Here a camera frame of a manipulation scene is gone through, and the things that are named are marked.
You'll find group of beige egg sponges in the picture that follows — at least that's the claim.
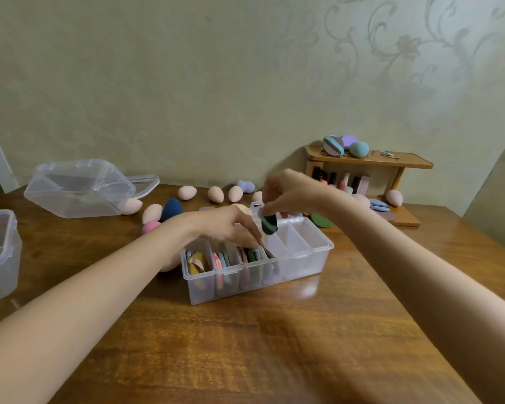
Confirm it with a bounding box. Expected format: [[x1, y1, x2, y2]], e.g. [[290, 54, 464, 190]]
[[120, 185, 264, 273]]

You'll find person's right forearm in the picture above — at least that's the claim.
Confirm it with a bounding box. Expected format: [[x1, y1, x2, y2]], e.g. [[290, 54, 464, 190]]
[[319, 193, 505, 404]]

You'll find person's left hand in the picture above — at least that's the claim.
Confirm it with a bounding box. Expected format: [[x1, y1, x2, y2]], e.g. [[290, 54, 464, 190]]
[[189, 204, 265, 253]]

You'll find row of lipsticks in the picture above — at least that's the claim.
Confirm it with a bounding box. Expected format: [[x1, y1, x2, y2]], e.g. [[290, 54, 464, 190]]
[[311, 166, 371, 196]]

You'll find clear compartment organizer box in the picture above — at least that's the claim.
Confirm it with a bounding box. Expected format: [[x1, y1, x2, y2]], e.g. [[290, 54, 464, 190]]
[[181, 200, 335, 306]]

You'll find clear square lidded container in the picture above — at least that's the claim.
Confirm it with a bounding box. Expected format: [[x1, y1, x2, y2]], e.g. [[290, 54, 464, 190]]
[[24, 158, 160, 219], [0, 209, 22, 306]]

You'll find grey green door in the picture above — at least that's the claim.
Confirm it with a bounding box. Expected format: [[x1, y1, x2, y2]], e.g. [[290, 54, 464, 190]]
[[462, 120, 505, 260]]

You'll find wooden two-tier cosmetic rack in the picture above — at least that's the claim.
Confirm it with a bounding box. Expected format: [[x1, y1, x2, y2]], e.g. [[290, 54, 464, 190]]
[[304, 145, 434, 228]]

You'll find dark blue makeup sponge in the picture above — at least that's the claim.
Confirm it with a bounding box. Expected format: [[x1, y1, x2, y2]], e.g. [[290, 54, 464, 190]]
[[159, 197, 185, 223]]

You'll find person's right hand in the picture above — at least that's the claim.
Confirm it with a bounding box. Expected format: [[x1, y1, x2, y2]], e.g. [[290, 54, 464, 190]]
[[261, 168, 333, 219]]

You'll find person's left forearm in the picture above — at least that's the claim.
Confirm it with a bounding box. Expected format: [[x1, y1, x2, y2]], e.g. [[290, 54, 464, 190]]
[[0, 222, 203, 404]]

